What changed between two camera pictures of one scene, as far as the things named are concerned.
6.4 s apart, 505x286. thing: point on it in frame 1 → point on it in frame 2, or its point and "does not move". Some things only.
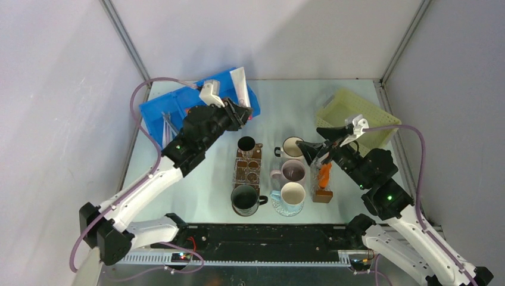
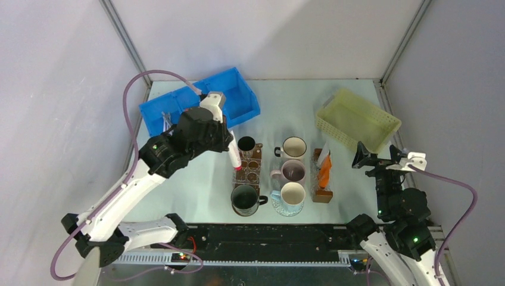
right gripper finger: (333, 133) → (396, 154)
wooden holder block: (246, 171) does not move
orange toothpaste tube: (323, 175) does not move
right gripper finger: (311, 150) → (363, 157)
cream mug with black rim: (290, 150) does not move
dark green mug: (245, 200) does not move
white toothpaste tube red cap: (239, 78) → (234, 153)
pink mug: (292, 170) does not move
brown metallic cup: (245, 146) does not move
